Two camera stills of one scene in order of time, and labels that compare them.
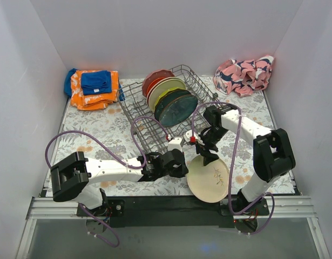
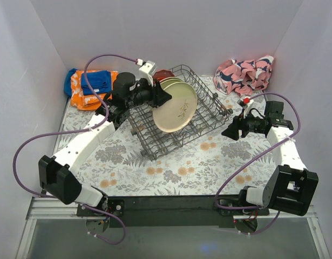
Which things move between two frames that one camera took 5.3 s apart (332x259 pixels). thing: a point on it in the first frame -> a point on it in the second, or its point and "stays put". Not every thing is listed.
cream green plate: (208, 183) -> (178, 110)
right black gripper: (206, 151) -> (240, 125)
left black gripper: (180, 165) -> (157, 94)
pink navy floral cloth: (243, 77) stays put
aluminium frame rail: (282, 207) stays put
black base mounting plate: (174, 211) stays put
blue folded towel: (95, 82) stays put
